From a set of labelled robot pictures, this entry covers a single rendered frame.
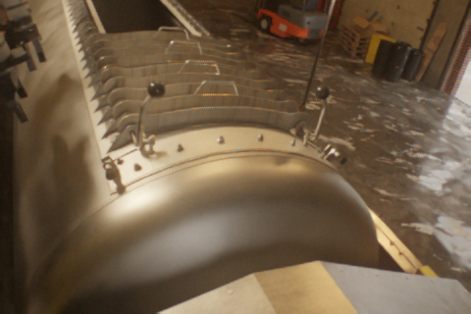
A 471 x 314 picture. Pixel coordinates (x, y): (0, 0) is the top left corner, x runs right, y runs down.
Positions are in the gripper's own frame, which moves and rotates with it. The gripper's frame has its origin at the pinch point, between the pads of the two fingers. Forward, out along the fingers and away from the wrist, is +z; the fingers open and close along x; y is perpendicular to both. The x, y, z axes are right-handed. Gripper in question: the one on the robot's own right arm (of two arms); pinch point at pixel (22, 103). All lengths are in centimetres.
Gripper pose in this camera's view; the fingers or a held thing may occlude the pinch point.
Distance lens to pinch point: 150.6
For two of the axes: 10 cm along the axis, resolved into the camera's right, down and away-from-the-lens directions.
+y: -9.2, 3.5, -1.9
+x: 3.8, 6.0, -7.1
